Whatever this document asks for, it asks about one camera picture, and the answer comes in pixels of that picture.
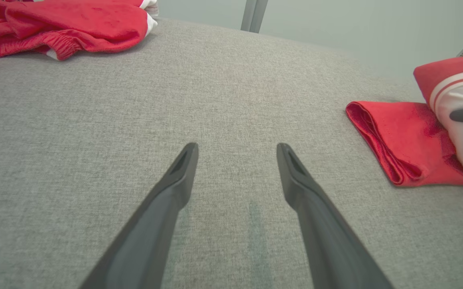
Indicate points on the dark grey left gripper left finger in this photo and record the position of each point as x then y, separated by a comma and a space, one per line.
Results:
155, 224

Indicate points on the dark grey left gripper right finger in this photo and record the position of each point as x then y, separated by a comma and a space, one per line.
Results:
323, 233

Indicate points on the red shorts with white lettering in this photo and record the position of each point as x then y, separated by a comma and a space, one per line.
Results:
75, 24

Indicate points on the grey metal partition post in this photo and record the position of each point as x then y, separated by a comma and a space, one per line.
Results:
260, 14
247, 14

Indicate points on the red shorts with white panels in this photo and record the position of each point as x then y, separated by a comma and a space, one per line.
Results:
408, 140

